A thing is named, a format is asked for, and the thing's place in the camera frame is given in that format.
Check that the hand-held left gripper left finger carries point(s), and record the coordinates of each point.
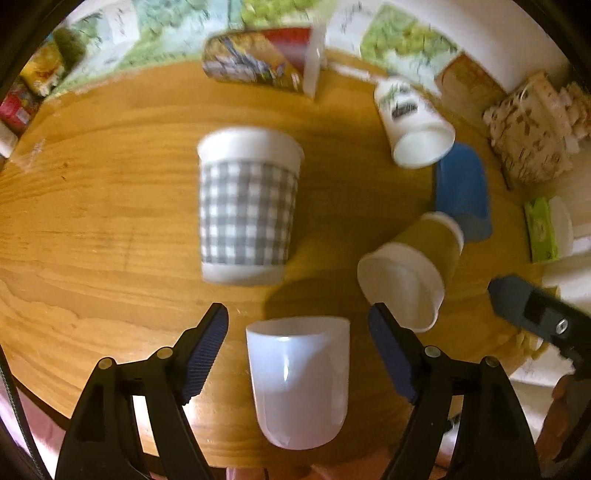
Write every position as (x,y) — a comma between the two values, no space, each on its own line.
(205,355)

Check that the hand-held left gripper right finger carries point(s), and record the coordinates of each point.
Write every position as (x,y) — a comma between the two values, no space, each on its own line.
(390,355)

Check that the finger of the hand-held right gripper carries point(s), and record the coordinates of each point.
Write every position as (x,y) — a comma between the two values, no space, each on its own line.
(521,300)

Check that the plain white cup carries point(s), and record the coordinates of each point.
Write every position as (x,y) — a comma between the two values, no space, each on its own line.
(298,383)

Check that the olive paper cup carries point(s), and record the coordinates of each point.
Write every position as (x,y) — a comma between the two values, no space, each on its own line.
(415,272)

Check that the blue cup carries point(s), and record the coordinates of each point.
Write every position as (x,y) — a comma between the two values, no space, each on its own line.
(461,184)

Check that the grey checkered white cup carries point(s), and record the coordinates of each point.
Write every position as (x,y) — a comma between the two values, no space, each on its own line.
(249,207)

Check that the white cup with black label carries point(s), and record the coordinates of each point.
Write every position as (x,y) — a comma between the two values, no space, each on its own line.
(411,124)

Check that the person's right hand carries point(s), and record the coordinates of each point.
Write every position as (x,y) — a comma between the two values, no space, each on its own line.
(556,415)

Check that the green packet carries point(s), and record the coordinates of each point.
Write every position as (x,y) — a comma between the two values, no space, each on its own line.
(541,228)

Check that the white plastic container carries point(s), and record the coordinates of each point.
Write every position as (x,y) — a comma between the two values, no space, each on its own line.
(564,226)

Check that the woven patterned basket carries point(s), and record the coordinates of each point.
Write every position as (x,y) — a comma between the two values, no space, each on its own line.
(531,134)

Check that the white box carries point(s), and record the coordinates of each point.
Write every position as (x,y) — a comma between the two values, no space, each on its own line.
(313,60)

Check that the red snack packet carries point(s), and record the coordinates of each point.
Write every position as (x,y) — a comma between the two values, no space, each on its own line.
(16,108)

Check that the red and white packet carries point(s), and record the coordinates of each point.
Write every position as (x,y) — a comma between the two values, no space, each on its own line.
(288,44)

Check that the green printed cloth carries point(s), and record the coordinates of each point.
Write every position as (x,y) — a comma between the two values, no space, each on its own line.
(152,37)

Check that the yellow snack packet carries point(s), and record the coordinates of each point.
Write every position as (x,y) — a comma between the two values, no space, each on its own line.
(44,67)

